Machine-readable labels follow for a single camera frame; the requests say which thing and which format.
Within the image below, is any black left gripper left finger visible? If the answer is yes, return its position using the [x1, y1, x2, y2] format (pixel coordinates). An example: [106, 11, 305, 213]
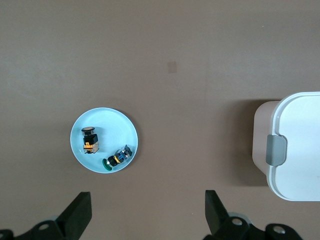
[0, 191, 93, 240]

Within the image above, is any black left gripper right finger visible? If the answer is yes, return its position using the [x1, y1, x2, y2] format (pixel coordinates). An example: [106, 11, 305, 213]
[202, 189, 305, 240]

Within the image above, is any light blue round plate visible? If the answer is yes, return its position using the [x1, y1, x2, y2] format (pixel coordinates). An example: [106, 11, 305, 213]
[69, 107, 139, 174]

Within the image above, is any white lidded lunch box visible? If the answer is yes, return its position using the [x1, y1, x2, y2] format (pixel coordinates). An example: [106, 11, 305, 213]
[251, 91, 320, 202]

